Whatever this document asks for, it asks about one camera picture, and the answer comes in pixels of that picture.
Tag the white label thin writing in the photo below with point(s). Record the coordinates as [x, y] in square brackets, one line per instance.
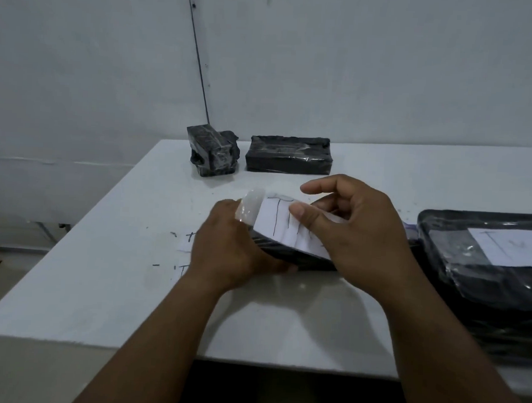
[510, 249]
[183, 271]

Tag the person's left hand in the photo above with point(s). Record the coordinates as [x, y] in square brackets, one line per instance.
[224, 254]

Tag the white label small writing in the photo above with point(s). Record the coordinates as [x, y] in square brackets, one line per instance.
[185, 246]

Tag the person's dark trousers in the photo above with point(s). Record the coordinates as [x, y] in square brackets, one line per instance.
[293, 394]

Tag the rounded black package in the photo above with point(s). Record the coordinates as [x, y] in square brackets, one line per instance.
[451, 286]

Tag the white label black bottom line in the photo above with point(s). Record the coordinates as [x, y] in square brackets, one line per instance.
[280, 228]

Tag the person's right forearm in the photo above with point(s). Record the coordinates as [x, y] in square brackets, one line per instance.
[444, 361]

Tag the grey metal frame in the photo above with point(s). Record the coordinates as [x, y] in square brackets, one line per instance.
[62, 226]

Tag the person's left forearm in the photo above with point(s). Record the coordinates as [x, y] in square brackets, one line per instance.
[154, 348]

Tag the person's right hand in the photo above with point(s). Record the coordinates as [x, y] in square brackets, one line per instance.
[370, 239]

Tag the slim black package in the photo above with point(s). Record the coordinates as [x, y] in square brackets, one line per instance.
[316, 263]

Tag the large black package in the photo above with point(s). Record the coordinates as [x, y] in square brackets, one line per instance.
[506, 337]

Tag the folded white paper sign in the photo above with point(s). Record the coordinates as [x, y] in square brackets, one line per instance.
[410, 229]

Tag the small lumpy black package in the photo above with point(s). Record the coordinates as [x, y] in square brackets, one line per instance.
[209, 150]

